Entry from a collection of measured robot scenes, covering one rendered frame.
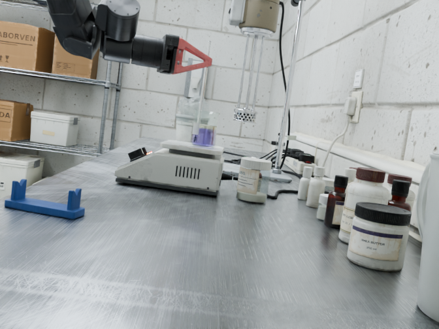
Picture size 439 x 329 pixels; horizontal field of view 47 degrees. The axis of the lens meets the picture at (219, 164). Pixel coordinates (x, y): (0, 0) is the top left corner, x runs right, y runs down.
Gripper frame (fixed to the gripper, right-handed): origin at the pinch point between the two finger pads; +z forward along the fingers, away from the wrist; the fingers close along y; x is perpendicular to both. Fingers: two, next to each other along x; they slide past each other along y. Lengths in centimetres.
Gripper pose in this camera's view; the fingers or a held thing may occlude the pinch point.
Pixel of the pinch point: (207, 61)
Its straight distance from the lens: 99.7
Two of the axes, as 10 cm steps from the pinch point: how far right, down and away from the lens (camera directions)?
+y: -2.1, -1.3, 9.7
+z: 9.7, 1.2, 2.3
